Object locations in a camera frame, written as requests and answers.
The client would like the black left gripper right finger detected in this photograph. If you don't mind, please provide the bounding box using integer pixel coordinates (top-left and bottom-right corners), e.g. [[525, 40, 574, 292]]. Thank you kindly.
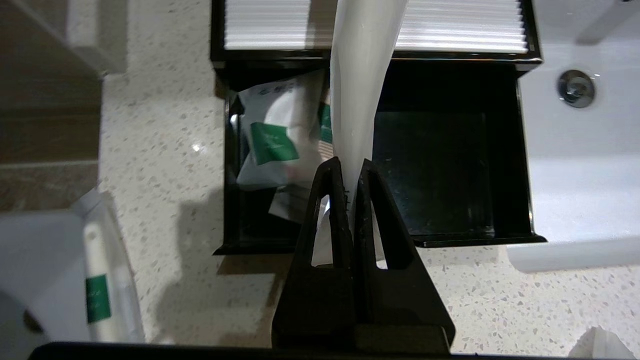
[[352, 159, 456, 351]]

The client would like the long slim toothbrush packet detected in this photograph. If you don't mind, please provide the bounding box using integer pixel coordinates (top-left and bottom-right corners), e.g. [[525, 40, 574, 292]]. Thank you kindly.
[[72, 189, 147, 344]]

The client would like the white bathtub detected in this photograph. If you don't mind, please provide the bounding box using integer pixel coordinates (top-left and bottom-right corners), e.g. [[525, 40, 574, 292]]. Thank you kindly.
[[0, 209, 103, 359]]

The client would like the chrome sink drain stopper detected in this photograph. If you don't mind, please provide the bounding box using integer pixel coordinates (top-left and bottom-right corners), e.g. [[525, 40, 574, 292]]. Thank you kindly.
[[557, 69, 597, 109]]

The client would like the black glossy box drawer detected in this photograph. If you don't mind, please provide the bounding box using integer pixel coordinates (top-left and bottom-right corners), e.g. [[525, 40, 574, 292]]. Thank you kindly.
[[212, 52, 547, 256]]

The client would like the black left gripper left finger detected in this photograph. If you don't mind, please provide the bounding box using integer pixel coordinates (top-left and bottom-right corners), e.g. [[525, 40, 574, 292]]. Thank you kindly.
[[272, 156, 357, 351]]

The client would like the white ceramic sink basin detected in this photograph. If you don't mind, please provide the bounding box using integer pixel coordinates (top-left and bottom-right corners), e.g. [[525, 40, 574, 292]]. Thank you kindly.
[[506, 0, 640, 274]]

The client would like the wide toothbrush packet green label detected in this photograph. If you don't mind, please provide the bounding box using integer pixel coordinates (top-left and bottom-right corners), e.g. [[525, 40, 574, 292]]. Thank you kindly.
[[312, 0, 410, 268]]

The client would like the small square green-label packet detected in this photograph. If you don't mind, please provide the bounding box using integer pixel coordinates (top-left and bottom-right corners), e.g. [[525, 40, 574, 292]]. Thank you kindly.
[[236, 69, 327, 189]]

